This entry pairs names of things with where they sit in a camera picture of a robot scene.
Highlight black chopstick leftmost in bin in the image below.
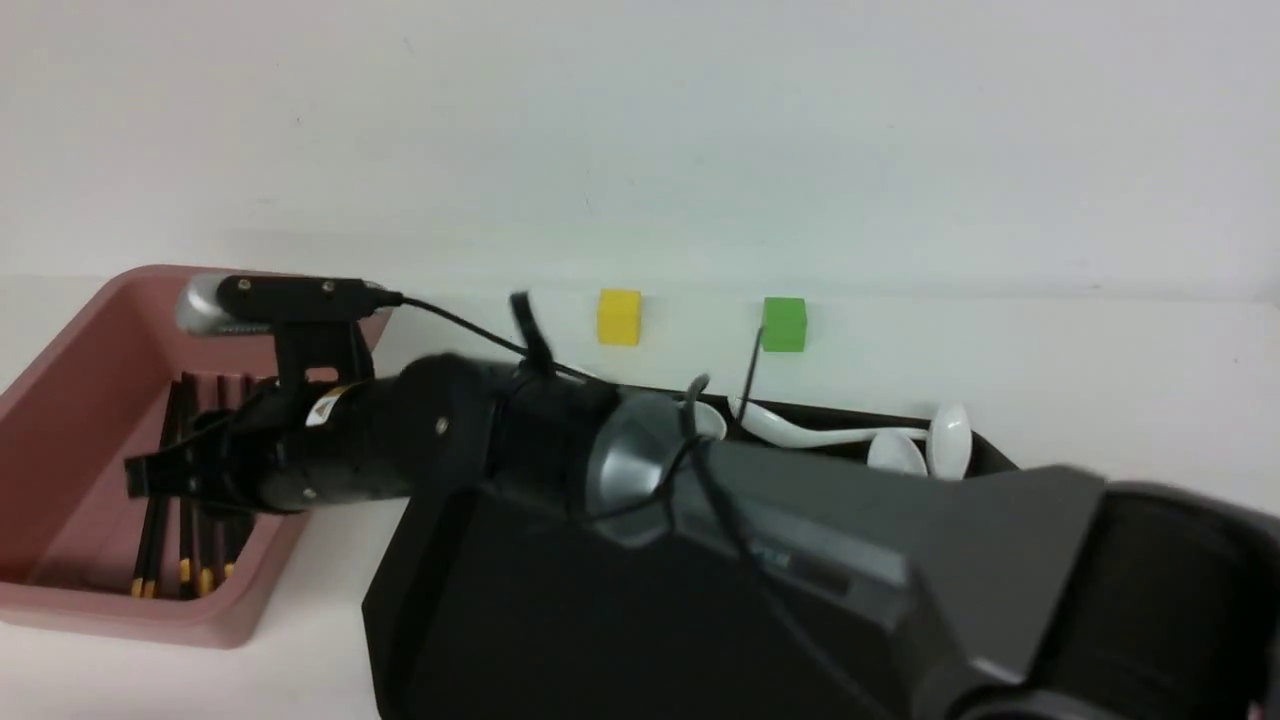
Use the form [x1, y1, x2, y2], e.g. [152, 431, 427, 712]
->
[129, 386, 180, 598]

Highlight black cable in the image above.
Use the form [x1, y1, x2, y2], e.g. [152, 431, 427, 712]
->
[396, 292, 901, 720]

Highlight white spoon lying sideways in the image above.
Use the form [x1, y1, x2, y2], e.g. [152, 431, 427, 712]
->
[728, 396, 929, 448]

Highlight black plastic tray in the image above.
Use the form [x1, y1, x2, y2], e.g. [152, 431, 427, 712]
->
[362, 386, 1021, 720]

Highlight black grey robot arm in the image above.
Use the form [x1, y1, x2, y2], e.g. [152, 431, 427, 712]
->
[125, 354, 1277, 719]

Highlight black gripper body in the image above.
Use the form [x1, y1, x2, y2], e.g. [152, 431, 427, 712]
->
[200, 378, 412, 515]

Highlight yellow cube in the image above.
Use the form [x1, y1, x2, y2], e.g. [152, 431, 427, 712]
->
[596, 288, 643, 347]

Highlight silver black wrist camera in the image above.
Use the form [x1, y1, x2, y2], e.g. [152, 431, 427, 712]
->
[175, 273, 401, 393]

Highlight white spoon centre long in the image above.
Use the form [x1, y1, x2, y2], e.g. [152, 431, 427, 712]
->
[867, 428, 929, 477]

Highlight white spoon far left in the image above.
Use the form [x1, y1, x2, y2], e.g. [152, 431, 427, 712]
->
[557, 365, 730, 439]

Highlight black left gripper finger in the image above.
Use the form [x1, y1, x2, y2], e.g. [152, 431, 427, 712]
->
[124, 445, 216, 498]

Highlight pink plastic bin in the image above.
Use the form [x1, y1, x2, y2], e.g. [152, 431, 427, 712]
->
[1, 265, 308, 650]

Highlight white spoon far right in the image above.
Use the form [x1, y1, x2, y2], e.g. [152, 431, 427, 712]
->
[925, 404, 973, 480]

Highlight green cube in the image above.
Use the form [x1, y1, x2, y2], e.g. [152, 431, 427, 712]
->
[760, 297, 808, 354]

